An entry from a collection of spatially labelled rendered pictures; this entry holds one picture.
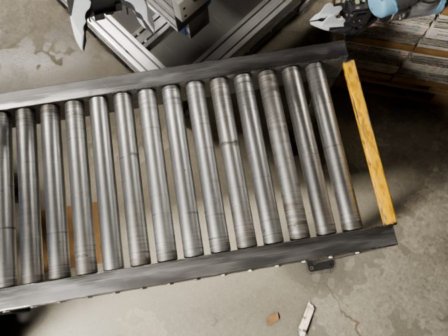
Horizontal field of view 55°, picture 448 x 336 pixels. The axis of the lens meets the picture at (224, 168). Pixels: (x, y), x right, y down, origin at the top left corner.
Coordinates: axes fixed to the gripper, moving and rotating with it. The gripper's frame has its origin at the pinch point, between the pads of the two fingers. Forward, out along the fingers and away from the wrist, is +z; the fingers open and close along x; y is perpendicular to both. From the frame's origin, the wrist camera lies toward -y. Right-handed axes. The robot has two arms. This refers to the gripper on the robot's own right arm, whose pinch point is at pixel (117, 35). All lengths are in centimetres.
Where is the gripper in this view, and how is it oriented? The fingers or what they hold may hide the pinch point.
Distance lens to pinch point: 73.3
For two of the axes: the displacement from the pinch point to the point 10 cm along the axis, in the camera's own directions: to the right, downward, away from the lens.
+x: -9.4, 2.8, -2.0
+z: 3.3, 9.1, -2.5
